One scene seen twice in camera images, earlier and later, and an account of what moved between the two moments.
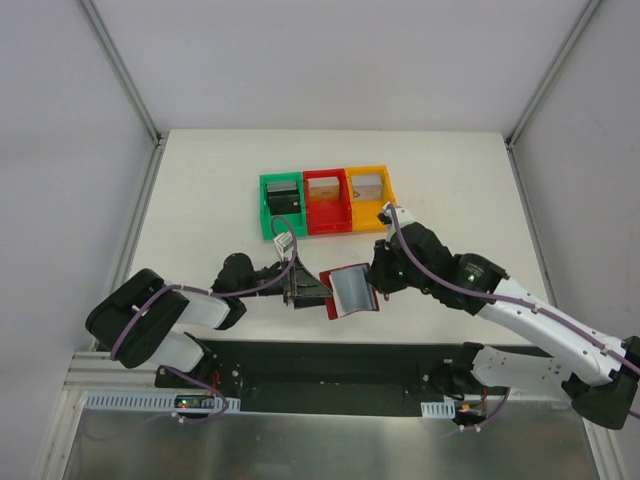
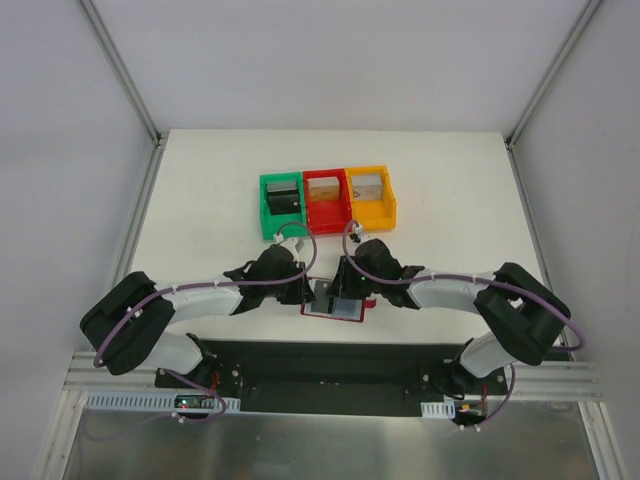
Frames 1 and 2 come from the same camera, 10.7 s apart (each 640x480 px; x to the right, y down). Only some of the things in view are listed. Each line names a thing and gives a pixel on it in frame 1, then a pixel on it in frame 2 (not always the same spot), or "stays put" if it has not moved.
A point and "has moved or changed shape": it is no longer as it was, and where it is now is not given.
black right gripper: (378, 275) -> (343, 282)
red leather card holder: (351, 290) has moved or changed shape
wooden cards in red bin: (324, 188) stays put
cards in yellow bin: (367, 187) stays put
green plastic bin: (273, 225) stays put
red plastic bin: (328, 204) stays put
